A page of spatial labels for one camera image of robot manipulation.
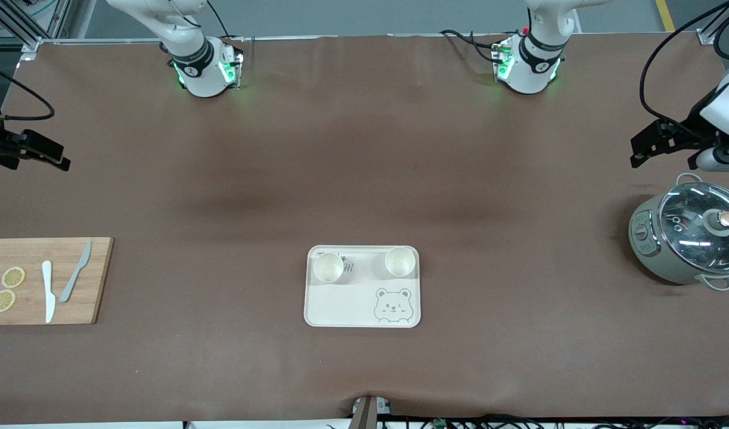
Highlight white IKEA cup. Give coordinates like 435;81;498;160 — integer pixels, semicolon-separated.
314;253;345;284
384;246;417;278

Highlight glass pot lid with knob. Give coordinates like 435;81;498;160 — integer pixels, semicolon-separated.
658;182;729;275

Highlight wooden cutting board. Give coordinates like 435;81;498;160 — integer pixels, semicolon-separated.
0;237;114;326

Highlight sage green electric pot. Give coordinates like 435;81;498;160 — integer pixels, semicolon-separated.
628;173;729;291

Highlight grey plastic knife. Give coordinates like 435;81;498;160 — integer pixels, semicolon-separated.
59;241;93;303

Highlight white plastic knife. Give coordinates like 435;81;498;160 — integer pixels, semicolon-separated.
41;260;57;324

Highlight brown table cover mat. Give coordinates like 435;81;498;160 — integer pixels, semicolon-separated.
0;35;729;425

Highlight cream tray with bear print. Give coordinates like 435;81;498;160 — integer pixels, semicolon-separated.
303;245;421;328

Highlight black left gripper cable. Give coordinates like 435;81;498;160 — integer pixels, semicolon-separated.
638;0;729;130

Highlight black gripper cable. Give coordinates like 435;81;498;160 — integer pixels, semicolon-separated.
638;0;729;130
0;60;56;122

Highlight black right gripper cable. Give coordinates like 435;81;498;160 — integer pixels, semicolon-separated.
0;60;56;122

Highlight aluminium frame strut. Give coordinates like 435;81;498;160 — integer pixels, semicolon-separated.
0;0;73;54
697;0;729;46

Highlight black left arm base cable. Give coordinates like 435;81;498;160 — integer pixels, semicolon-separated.
439;29;503;64

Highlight black arm base cable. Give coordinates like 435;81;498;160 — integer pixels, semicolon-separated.
206;0;231;39
439;29;503;64

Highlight black right arm base cable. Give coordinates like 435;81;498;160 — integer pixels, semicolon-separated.
206;0;231;39

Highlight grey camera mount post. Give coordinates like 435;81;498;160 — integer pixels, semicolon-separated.
351;395;393;429

